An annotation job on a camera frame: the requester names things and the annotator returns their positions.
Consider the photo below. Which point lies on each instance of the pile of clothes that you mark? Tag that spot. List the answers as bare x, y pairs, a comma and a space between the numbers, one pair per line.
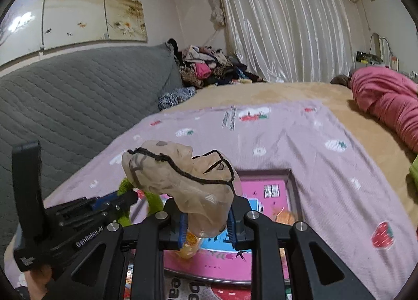
209, 66

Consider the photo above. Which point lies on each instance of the green blanket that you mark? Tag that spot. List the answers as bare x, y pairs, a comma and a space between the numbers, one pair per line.
414, 171

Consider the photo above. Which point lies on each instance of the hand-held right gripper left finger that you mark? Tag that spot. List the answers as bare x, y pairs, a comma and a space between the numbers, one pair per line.
184, 234

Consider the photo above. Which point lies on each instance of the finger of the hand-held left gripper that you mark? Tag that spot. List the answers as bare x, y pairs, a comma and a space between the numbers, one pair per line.
120, 198
116, 214

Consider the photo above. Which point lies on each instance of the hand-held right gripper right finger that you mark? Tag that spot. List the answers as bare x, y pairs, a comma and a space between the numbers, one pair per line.
231, 231

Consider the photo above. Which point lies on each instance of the dark bag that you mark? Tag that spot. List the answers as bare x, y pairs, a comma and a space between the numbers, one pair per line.
367, 57

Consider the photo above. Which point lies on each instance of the white curtain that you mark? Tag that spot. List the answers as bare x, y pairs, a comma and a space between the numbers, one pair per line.
284, 19

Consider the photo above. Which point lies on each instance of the person's left hand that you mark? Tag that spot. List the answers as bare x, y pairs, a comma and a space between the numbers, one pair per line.
39, 282

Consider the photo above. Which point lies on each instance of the beige plush toy with glasses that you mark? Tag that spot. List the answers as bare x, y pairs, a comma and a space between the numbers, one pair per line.
183, 189

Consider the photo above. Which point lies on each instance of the yellow snack packet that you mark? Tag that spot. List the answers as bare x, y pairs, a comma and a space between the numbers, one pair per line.
188, 246

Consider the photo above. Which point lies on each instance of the grey shallow box pink inside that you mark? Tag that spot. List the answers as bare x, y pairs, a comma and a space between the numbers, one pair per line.
261, 189

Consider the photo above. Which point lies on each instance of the metal frame chair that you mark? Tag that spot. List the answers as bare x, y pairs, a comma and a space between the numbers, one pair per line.
380, 47

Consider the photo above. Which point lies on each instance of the floral wall painting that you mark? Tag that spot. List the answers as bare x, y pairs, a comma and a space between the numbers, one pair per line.
81, 9

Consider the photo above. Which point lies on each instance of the orange cracker packet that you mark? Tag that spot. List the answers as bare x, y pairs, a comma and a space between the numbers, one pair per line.
284, 216

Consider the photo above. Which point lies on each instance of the pink printed bedsheet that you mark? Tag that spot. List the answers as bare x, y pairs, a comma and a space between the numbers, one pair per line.
326, 189

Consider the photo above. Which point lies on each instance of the blue patterned cloth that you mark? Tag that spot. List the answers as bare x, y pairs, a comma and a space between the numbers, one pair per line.
176, 97

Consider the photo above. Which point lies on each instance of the hanging curtain tie ornament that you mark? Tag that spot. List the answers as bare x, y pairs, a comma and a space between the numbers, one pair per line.
217, 16

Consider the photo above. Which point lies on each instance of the pink quilt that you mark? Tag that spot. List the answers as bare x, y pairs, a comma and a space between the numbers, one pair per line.
388, 97

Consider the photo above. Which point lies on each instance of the grey quilted headboard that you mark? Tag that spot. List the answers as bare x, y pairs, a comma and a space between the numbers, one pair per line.
72, 107

